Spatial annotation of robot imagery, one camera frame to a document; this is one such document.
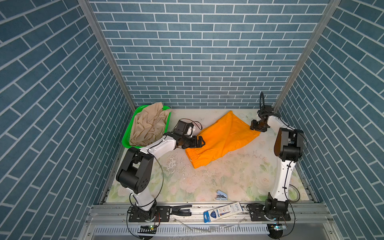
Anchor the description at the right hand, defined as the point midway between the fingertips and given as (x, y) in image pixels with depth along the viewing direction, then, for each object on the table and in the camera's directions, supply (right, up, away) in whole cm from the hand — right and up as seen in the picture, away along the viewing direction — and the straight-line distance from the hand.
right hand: (254, 125), depth 107 cm
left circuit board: (-65, -50, -35) cm, 89 cm away
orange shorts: (-27, -9, -8) cm, 29 cm away
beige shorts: (-76, +1, -3) cm, 76 cm away
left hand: (-40, -11, -17) cm, 45 cm away
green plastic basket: (-87, -8, -13) cm, 88 cm away
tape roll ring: (+14, -36, -27) cm, 47 cm away
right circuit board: (-3, -49, -35) cm, 61 cm away
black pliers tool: (-52, -42, -34) cm, 75 cm away
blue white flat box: (-28, -43, -33) cm, 61 cm away
